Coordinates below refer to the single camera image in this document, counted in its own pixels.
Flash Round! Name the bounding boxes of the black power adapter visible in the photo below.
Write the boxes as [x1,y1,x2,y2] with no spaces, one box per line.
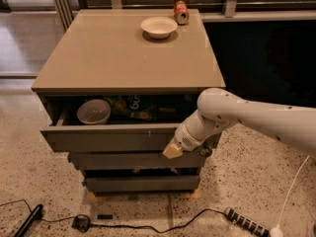
[72,214,91,233]

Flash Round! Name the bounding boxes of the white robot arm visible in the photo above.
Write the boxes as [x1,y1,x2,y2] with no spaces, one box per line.
[163,88,316,159]

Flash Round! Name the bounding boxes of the orange soda can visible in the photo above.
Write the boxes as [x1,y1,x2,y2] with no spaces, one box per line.
[174,1,190,25]

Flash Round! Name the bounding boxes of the grey drawer cabinet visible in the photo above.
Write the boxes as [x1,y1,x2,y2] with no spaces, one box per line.
[31,9,227,196]

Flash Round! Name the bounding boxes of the small black floor object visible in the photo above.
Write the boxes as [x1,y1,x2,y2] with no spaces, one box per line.
[97,214,113,220]

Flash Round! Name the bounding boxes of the grey drawer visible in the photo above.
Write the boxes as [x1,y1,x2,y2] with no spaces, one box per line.
[84,176,200,193]
[41,96,184,153]
[68,152,205,170]

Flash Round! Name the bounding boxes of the green snack bag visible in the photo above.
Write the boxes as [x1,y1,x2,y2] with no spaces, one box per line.
[104,95,156,120]

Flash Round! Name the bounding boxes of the grey bottom drawer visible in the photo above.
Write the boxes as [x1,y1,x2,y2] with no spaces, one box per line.
[84,176,200,193]

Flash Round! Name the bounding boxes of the white bowl in drawer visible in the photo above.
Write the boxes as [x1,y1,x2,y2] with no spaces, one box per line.
[77,99,112,124]

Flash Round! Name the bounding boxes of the grey top drawer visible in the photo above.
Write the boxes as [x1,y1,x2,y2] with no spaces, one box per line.
[41,96,184,153]

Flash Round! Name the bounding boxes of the grey middle drawer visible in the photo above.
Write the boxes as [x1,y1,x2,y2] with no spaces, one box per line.
[68,152,205,170]

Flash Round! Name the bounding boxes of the white bowl on cabinet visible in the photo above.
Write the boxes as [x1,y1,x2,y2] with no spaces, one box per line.
[140,17,178,40]

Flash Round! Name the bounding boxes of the black power strip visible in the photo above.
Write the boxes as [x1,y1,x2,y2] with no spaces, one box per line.
[224,207,270,237]

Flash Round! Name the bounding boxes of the black power cable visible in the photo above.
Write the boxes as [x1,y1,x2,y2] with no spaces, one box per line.
[0,198,227,234]

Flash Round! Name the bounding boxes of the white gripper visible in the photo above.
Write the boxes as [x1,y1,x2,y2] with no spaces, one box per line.
[163,123,212,159]

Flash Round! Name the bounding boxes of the white plug and cable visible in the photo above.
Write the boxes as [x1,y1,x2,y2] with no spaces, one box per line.
[270,155,311,237]

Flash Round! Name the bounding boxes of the black rod on floor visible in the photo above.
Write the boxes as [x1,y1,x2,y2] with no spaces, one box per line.
[14,204,43,237]

